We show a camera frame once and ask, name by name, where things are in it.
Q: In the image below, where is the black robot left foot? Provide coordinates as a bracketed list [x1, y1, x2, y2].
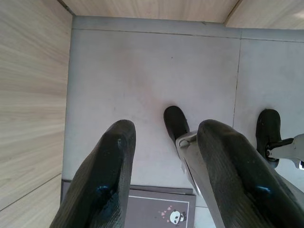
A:
[163, 105, 190, 144]

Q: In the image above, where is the light wood cabinet door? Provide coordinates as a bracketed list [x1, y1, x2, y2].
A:
[0, 0, 73, 211]
[0, 173, 63, 228]
[224, 0, 304, 30]
[58, 0, 239, 24]

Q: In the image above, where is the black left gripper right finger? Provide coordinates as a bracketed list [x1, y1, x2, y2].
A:
[197, 119, 304, 228]

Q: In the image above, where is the black robot foot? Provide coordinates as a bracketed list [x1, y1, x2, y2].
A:
[163, 105, 190, 144]
[256, 108, 282, 164]

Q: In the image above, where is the silver robot right leg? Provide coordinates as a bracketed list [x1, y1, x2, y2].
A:
[265, 134, 304, 171]

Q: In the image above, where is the black robot right foot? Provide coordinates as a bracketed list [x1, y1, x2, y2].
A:
[256, 108, 282, 164]

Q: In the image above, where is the grey panda print floor mat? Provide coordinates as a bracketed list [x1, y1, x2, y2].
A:
[61, 179, 197, 228]

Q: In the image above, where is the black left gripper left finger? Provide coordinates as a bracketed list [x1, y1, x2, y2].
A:
[48, 119, 136, 228]

